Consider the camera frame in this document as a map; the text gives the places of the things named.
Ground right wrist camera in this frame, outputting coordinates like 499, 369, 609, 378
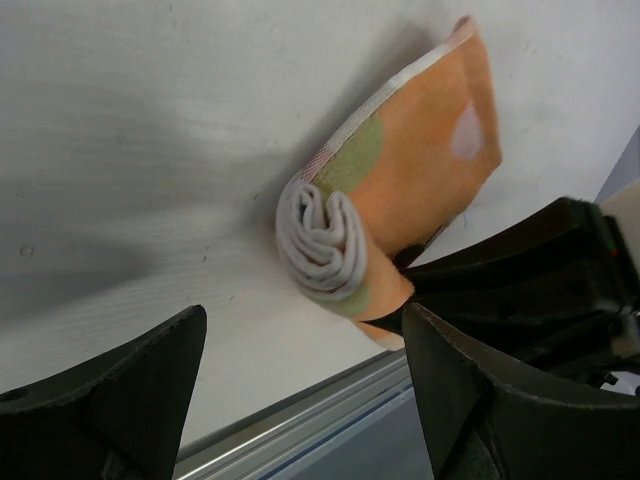
600, 179, 640, 270

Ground aluminium mounting rail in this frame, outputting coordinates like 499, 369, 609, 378
174, 351, 413, 479

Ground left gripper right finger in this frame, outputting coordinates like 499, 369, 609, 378
402, 303, 639, 479

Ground orange patterned towel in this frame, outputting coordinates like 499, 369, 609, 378
275, 16, 502, 351

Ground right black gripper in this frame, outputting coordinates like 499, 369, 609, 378
405, 197, 639, 388

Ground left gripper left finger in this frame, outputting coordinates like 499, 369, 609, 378
1, 305, 207, 479

